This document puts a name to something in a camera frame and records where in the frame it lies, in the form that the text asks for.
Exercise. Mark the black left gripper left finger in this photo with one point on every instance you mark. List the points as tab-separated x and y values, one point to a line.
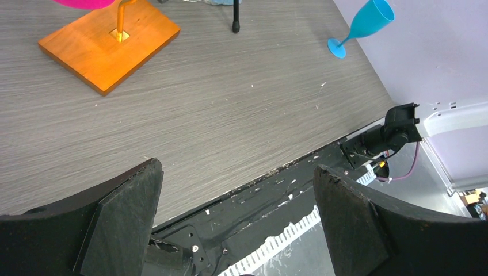
103	230

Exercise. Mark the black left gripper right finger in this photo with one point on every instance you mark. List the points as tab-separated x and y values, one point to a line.
372	233

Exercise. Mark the gold wire wine glass rack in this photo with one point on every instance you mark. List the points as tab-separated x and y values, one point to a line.
106	46

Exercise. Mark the blue wine glass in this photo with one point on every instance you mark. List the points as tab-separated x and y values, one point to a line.
373	16

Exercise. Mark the pink wine glass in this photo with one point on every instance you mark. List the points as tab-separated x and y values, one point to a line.
85	4

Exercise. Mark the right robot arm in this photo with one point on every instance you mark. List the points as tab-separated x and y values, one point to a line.
412	122

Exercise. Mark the black music stand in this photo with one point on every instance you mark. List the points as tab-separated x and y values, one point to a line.
235	23

